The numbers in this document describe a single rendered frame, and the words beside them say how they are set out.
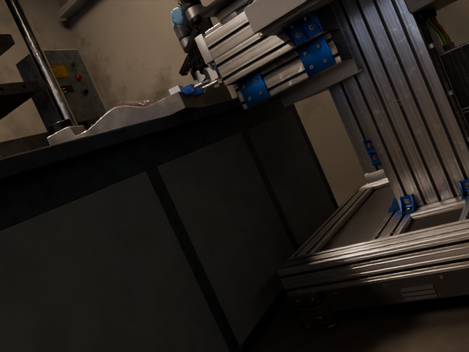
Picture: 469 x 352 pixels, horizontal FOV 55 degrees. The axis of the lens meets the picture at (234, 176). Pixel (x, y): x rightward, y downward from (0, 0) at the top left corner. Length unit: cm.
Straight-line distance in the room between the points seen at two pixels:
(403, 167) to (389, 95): 23
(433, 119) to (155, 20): 324
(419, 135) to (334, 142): 215
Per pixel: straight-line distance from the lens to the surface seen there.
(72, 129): 157
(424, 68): 142
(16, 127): 432
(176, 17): 211
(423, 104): 143
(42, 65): 235
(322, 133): 359
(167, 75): 429
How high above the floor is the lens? 64
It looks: 4 degrees down
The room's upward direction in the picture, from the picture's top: 24 degrees counter-clockwise
